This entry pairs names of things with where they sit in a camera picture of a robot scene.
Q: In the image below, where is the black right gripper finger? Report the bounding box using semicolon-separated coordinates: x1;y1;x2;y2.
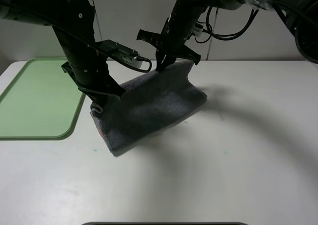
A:
161;55;176;71
156;50;166;72

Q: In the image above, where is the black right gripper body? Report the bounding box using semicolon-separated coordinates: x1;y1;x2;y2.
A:
137;12;200;64

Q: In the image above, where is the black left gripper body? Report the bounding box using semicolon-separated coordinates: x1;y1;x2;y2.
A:
61;40;125;98

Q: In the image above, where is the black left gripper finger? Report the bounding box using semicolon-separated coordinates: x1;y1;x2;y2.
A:
86;93;107;111

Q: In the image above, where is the grey towel with orange pattern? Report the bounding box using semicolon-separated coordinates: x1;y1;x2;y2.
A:
90;61;207;156

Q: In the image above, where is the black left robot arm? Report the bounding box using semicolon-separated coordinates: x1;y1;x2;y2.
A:
0;0;125;106

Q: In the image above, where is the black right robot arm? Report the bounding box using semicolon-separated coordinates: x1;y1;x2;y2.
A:
137;0;318;72

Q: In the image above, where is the green plastic tray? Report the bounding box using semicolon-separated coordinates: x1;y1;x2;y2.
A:
0;58;85;141

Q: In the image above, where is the black left camera cable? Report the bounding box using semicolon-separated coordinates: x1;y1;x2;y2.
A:
0;1;153;96

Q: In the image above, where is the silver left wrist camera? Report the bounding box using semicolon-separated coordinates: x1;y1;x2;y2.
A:
114;51;142;69

